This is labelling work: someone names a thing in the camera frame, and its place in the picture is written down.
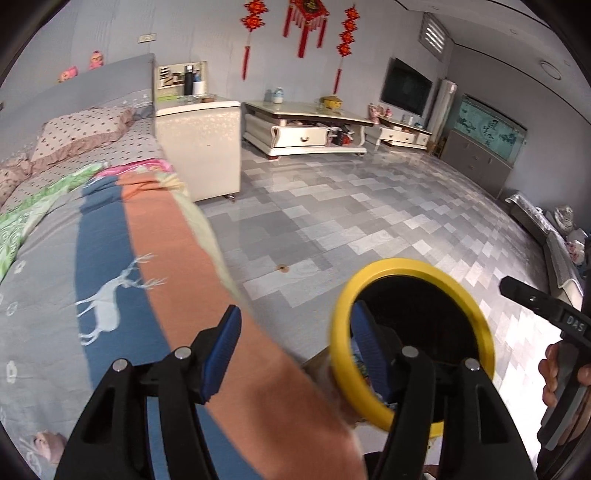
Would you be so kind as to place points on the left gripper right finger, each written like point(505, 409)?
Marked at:
point(374, 349)

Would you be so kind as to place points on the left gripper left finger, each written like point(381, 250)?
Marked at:
point(216, 347)

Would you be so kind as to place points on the yellow rim trash bin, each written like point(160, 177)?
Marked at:
point(425, 307)

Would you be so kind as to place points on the right hand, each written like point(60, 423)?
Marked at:
point(548, 368)

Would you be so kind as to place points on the grey sofa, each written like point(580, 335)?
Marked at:
point(564, 280)

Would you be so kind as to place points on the striped deer blanket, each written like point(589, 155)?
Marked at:
point(126, 267)

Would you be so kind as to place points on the grey bed with headboard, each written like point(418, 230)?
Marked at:
point(141, 421)

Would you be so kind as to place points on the grey sideboard cabinet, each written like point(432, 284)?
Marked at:
point(476, 162)

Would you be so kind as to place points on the white tv stand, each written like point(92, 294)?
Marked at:
point(295, 128)
point(399, 134)

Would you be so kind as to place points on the pink sheet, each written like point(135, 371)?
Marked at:
point(140, 166)

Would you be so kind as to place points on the yellow toy box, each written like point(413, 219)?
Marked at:
point(331, 102)

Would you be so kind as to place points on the fish tank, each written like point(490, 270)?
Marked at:
point(490, 128)

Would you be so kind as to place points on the white bedside cabinet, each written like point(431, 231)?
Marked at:
point(199, 134)

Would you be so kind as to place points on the green patterned quilt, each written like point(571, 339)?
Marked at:
point(17, 224)

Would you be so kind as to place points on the white floor air conditioner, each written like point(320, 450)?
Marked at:
point(441, 109)

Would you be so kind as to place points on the dotted pink pillow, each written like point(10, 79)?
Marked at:
point(77, 133)

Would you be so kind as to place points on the pink dotted quilt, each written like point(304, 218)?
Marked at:
point(13, 172)

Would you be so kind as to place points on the right red knot hanging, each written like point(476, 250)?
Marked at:
point(346, 39)

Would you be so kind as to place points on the red knot hanging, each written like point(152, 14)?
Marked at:
point(346, 39)
point(253, 20)

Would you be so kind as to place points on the black thermos bottle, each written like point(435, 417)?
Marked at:
point(188, 80)

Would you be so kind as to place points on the centre red fu hanging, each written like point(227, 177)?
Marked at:
point(309, 16)

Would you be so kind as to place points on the pink plush doll left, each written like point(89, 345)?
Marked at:
point(68, 74)

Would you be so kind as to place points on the pink plush doll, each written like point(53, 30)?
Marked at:
point(96, 60)
point(68, 74)

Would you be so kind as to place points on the pink plush doll right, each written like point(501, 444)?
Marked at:
point(96, 60)

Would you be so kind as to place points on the left red knot hanging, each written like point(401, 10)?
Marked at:
point(253, 20)

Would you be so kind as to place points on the wall mounted television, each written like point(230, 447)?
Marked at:
point(405, 88)

